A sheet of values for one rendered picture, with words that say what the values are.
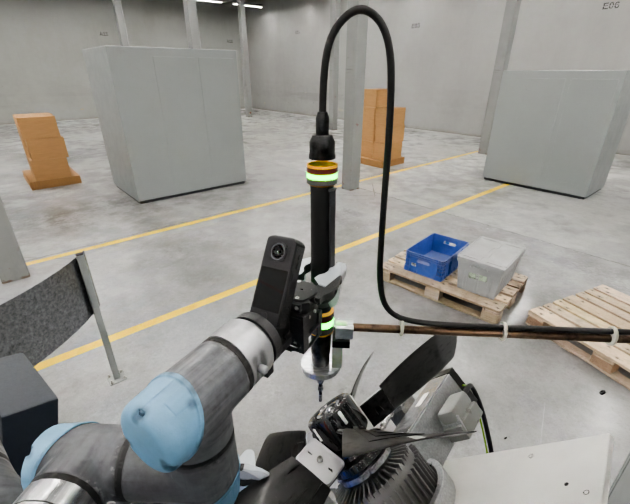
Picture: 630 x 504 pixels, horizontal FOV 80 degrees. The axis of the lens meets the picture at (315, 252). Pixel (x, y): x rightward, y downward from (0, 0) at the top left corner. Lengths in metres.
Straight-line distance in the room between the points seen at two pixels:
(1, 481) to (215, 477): 0.35
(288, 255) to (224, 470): 0.24
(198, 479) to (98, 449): 0.12
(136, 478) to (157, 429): 0.12
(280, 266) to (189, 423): 0.20
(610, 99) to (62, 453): 7.43
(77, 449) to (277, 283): 0.27
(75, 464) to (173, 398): 0.15
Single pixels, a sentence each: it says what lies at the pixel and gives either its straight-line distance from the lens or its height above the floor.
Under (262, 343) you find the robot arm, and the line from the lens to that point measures 0.43.
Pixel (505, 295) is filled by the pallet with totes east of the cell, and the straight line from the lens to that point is 3.77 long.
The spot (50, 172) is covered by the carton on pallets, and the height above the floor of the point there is 0.27.
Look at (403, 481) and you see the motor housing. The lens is 0.91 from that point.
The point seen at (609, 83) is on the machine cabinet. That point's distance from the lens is 7.49.
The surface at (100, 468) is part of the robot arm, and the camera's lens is 0.49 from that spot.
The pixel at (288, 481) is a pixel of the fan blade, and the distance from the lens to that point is 0.88.
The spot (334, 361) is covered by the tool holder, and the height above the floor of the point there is 1.48.
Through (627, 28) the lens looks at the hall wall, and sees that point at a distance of 12.77.
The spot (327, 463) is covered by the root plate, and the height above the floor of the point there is 1.19.
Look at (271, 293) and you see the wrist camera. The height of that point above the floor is 1.68.
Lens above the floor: 1.93
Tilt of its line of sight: 26 degrees down
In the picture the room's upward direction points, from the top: straight up
